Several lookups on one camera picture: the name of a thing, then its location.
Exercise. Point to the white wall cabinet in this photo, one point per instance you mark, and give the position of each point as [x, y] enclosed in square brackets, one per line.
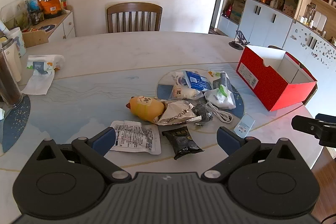
[265, 21]

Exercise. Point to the blue and white packet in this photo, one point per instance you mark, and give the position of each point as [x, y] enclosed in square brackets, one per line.
[198, 80]

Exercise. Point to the pale blue small packet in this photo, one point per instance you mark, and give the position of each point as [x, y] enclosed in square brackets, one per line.
[244, 125]

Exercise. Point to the white printed flat packet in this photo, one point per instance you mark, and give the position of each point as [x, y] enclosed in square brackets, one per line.
[136, 138]

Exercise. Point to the dark glass bottle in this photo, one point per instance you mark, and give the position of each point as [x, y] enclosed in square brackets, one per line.
[9, 87]

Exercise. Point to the white bag green print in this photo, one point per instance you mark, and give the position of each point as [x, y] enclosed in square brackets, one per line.
[221, 98]

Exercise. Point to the white tissue pack grey label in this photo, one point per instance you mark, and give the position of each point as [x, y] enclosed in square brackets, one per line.
[43, 63]
[221, 79]

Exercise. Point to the black snack packet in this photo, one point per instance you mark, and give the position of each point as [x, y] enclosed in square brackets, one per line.
[182, 142]

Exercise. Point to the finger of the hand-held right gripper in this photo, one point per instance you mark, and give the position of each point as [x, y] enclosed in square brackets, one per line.
[326, 118]
[304, 124]

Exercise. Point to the yellow plush toy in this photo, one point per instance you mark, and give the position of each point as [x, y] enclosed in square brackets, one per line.
[145, 108]

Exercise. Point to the beige snack bag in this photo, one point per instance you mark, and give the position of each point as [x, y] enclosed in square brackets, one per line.
[176, 112]

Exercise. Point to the grey phone stand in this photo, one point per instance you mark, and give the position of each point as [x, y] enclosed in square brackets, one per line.
[240, 41]

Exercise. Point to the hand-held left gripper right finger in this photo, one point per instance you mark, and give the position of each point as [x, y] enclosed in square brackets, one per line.
[229, 140]

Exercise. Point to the cardboard box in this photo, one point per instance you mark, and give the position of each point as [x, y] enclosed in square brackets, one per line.
[237, 12]

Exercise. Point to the clear bag of black screws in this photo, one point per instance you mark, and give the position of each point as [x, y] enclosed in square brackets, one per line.
[200, 111]

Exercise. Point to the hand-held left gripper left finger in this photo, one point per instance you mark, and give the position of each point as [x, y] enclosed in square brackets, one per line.
[103, 141]

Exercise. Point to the red shoe box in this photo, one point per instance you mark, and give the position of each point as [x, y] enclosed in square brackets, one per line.
[270, 87]

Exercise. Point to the red bag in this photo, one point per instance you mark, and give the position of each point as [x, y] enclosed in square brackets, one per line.
[228, 10]

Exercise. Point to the wooden chair straight back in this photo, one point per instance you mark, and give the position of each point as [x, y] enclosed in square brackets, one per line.
[134, 7]

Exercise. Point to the white printed cup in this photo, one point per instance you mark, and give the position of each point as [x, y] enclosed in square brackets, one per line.
[19, 40]

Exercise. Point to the white flask black band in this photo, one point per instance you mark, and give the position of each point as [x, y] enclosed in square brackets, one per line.
[11, 56]

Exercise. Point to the orange snack bag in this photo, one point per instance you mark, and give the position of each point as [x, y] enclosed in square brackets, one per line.
[48, 0]

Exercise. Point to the black round coaster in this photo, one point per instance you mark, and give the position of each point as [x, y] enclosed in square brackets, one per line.
[46, 28]

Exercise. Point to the clear packet white contents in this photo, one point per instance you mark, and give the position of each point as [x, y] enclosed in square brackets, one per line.
[183, 92]

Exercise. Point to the white marble desktop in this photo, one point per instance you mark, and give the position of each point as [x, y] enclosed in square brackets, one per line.
[131, 50]

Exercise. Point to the white paper tissue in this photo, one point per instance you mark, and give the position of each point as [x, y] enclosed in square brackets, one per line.
[38, 84]

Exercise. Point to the dark jar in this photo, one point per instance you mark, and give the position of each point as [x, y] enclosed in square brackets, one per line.
[36, 17]

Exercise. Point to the white sideboard wooden top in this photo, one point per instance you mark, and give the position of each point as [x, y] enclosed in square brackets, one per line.
[65, 27]

